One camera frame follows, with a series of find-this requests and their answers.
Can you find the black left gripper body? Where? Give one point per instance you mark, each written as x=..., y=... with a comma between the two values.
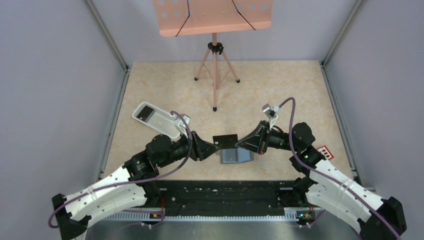
x=194, y=145

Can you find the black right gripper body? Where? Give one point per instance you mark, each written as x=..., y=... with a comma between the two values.
x=263, y=138

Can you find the black credit card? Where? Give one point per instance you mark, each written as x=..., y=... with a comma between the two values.
x=227, y=141

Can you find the grey card holder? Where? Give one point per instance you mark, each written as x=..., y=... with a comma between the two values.
x=235, y=156

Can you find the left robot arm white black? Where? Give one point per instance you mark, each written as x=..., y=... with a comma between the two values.
x=133, y=184

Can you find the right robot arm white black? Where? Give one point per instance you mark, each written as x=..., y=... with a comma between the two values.
x=323, y=185

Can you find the black card in basket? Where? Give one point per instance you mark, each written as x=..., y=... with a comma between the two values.
x=145, y=113

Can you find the red plastic basket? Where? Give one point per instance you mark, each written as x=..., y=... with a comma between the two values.
x=324, y=150

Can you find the white plastic basket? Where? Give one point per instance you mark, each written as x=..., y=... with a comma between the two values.
x=159, y=121

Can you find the pink music stand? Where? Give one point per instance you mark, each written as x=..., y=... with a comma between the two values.
x=196, y=17

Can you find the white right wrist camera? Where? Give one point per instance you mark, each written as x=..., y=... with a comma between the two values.
x=272, y=113

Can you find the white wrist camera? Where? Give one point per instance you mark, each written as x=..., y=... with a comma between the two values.
x=272, y=113
x=181, y=122

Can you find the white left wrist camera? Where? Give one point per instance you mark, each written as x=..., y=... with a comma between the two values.
x=181, y=122

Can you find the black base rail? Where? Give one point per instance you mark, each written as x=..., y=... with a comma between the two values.
x=228, y=198

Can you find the aluminium frame rail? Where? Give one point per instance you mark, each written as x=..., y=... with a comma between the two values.
x=143, y=216

